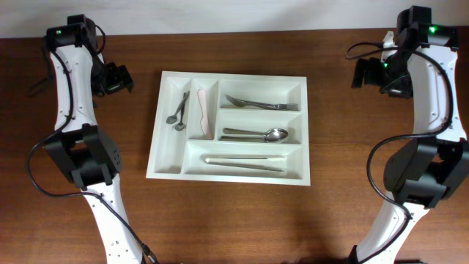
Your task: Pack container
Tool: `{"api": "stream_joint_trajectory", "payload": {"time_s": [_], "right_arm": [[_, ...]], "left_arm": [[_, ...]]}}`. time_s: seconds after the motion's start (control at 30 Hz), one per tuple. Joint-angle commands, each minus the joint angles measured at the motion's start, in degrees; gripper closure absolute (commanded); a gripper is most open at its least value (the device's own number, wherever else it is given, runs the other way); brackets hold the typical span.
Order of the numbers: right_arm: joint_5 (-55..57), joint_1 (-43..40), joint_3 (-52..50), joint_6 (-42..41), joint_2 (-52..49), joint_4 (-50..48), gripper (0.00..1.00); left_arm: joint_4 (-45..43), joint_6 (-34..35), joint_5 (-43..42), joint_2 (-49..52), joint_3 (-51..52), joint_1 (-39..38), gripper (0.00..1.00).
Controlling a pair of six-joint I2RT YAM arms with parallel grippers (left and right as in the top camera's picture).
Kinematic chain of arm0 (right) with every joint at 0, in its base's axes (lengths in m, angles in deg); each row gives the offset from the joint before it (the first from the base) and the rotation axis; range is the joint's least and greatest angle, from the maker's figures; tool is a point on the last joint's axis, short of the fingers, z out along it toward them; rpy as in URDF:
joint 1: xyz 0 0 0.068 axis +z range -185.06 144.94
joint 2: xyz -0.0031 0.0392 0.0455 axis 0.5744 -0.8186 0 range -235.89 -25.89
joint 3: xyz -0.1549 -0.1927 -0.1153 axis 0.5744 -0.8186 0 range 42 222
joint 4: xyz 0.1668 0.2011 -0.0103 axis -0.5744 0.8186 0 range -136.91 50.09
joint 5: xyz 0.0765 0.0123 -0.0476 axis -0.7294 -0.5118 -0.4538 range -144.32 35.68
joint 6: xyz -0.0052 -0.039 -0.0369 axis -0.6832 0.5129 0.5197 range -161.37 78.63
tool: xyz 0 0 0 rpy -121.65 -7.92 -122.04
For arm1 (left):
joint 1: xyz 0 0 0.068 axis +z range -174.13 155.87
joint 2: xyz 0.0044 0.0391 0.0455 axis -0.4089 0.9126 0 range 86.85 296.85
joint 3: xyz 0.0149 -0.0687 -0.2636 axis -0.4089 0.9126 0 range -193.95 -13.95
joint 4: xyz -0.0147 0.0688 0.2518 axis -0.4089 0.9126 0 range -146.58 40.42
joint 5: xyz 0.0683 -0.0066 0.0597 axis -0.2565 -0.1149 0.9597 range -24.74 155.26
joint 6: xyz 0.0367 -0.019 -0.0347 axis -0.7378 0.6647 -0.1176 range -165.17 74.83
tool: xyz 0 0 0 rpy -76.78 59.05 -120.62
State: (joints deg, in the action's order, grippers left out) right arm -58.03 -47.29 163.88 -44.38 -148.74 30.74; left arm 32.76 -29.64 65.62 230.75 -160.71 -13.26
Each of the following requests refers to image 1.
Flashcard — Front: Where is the small steel teaspoon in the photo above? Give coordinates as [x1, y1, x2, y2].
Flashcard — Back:
[166, 92, 190, 124]

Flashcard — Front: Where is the small dark steel spoon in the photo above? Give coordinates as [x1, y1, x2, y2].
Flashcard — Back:
[174, 92, 189, 131]

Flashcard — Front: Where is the pink plastic knife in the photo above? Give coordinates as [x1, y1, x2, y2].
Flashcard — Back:
[197, 89, 213, 139]

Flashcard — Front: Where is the steel fork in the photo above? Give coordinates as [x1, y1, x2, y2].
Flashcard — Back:
[225, 95, 281, 110]
[241, 100, 299, 111]

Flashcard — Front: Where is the steel tablespoon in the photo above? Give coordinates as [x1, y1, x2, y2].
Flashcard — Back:
[220, 136, 289, 144]
[222, 128, 289, 138]

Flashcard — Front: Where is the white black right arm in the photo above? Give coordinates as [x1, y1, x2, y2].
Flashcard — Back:
[347, 5, 468, 263]

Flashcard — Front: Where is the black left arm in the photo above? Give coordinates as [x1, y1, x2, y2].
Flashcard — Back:
[43, 15, 146, 263]

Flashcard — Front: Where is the white plastic cutlery tray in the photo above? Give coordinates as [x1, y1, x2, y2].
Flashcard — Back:
[146, 71, 310, 186]

